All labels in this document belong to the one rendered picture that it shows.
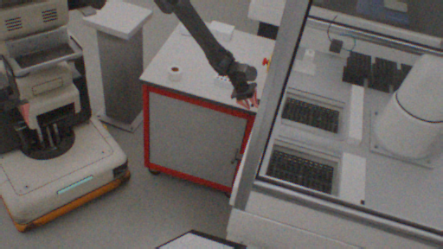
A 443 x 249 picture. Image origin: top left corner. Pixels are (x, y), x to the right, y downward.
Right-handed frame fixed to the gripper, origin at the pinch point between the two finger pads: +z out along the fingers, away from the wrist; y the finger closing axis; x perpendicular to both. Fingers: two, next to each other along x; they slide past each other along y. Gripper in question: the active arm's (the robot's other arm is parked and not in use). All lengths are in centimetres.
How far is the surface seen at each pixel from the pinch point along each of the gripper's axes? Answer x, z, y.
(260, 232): -52, 11, 10
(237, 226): -52, 8, 4
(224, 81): 23.0, -1.5, -19.9
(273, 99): -52, -36, 35
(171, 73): 18.3, -16.2, -39.4
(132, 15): 63, -36, -74
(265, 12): 83, -3, -11
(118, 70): 49, -13, -95
